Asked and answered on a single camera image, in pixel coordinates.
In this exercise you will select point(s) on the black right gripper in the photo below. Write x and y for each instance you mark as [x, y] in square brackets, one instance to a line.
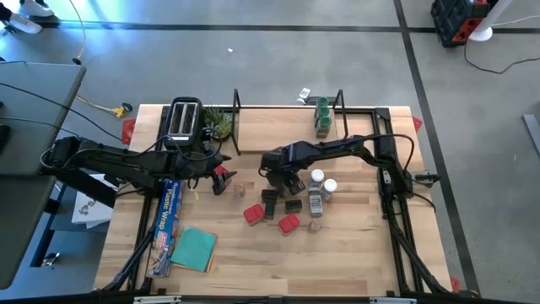
[280, 162]

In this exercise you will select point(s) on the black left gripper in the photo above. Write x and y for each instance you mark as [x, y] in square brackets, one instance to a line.
[196, 166]

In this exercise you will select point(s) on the small round glass jar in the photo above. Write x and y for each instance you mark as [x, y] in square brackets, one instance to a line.
[239, 190]
[314, 226]

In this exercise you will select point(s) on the white-lid glass spice jar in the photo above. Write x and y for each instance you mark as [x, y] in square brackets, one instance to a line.
[315, 206]
[329, 185]
[317, 175]

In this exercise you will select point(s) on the green-lid glass spice jar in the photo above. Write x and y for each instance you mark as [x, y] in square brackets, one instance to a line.
[324, 123]
[322, 101]
[322, 111]

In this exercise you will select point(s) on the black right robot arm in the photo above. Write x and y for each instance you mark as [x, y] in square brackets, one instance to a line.
[337, 148]

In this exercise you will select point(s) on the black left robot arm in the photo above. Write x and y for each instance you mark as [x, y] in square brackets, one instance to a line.
[126, 162]

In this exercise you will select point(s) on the yellow tag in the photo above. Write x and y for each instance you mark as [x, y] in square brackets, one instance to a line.
[194, 195]

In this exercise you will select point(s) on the potted succulent plant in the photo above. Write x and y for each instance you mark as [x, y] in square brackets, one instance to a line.
[218, 122]

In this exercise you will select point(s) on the black toaster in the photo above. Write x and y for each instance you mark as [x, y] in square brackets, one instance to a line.
[183, 118]

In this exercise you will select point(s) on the blue plastic wrap box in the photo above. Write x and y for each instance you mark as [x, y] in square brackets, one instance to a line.
[166, 219]

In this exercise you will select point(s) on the teal cloth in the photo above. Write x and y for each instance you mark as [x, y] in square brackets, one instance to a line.
[194, 249]

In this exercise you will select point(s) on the small white tag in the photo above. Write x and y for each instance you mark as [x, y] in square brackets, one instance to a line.
[305, 92]

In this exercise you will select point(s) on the red corner marker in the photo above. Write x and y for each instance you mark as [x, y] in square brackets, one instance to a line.
[455, 284]
[417, 124]
[127, 131]

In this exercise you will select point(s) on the white box with logo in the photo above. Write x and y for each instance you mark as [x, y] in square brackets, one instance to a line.
[90, 211]

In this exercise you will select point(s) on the grey metal clamp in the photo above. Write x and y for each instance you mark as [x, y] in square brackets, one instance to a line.
[427, 178]

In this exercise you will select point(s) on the small metal clip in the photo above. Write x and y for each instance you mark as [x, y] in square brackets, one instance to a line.
[50, 259]

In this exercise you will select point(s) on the grey side desk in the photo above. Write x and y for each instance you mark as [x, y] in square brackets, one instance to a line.
[29, 152]

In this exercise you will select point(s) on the black and red toolbox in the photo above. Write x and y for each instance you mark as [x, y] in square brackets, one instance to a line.
[453, 21]

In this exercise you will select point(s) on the person's shoe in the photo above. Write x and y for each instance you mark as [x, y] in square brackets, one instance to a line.
[38, 7]
[25, 24]

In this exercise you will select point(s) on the white stand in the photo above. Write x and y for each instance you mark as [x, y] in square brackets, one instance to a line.
[481, 33]

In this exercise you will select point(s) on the grey metal bar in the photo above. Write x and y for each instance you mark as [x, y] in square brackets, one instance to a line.
[532, 131]

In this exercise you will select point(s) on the white bracket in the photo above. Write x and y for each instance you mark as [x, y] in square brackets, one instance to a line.
[392, 301]
[156, 300]

